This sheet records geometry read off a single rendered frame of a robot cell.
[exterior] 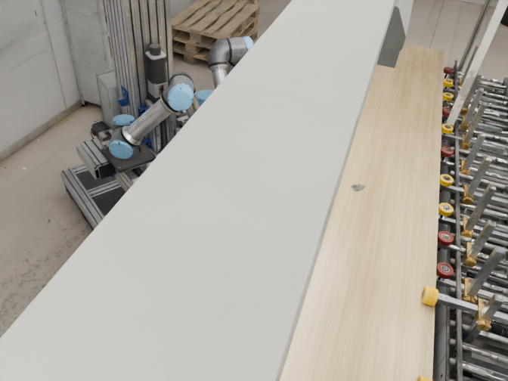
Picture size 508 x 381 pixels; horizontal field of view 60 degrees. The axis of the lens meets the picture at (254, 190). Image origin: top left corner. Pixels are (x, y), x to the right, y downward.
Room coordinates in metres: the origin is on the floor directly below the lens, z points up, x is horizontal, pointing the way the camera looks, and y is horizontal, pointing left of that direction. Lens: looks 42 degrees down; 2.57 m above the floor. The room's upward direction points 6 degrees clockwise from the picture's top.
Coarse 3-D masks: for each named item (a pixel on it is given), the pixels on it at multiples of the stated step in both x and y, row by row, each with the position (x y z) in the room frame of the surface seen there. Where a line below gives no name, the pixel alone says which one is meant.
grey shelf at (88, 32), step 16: (64, 0) 3.90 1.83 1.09; (80, 0) 3.84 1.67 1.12; (96, 0) 3.79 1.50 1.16; (64, 16) 3.91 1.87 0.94; (80, 16) 3.85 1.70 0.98; (96, 16) 3.79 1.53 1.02; (80, 32) 3.86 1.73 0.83; (96, 32) 3.80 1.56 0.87; (80, 48) 3.87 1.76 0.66; (96, 48) 3.81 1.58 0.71; (80, 64) 3.88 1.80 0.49; (96, 64) 3.82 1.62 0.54; (112, 64) 3.90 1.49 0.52; (80, 80) 3.90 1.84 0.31; (80, 96) 3.91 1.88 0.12; (96, 96) 3.84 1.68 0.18
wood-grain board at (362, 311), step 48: (432, 48) 4.14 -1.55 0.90; (384, 96) 3.12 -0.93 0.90; (432, 96) 3.20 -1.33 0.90; (384, 144) 2.46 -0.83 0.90; (432, 144) 2.52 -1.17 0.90; (384, 192) 1.97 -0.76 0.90; (432, 192) 2.02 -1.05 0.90; (336, 240) 1.55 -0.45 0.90; (384, 240) 1.58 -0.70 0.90; (432, 240) 1.62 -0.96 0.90; (336, 288) 1.25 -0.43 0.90; (384, 288) 1.28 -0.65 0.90; (336, 336) 1.00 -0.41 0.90; (384, 336) 1.03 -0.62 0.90; (432, 336) 1.05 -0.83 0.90
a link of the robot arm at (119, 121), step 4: (116, 116) 1.92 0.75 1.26; (120, 116) 1.92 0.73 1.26; (124, 116) 1.93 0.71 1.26; (128, 116) 1.93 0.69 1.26; (132, 116) 1.94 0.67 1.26; (116, 120) 1.88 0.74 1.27; (120, 120) 1.88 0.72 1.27; (124, 120) 1.88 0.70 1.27; (128, 120) 1.89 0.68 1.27; (132, 120) 1.90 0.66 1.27; (116, 124) 1.86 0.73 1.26; (120, 124) 1.85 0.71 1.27; (124, 124) 1.86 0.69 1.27; (128, 124) 1.87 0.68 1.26; (116, 128) 1.84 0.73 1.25
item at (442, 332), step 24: (456, 72) 3.82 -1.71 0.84; (456, 96) 3.36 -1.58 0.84; (456, 144) 2.64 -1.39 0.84; (456, 168) 2.36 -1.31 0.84; (456, 192) 2.11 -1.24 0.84; (504, 192) 2.46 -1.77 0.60; (456, 216) 1.90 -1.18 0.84; (456, 240) 1.70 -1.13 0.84; (456, 264) 1.53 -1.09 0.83; (480, 264) 1.76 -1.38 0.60; (456, 288) 1.39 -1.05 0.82; (456, 312) 1.25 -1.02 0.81; (504, 312) 1.43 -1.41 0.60; (456, 336) 1.12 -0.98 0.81; (480, 336) 1.27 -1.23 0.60; (456, 360) 1.00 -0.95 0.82; (480, 360) 1.07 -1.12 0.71
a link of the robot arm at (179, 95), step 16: (176, 80) 1.84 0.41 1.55; (160, 96) 1.80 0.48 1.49; (176, 96) 1.76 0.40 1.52; (192, 96) 1.79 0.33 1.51; (160, 112) 1.77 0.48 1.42; (176, 112) 1.78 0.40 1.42; (128, 128) 1.78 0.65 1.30; (144, 128) 1.76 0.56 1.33; (112, 144) 1.71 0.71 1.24; (128, 144) 1.72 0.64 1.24
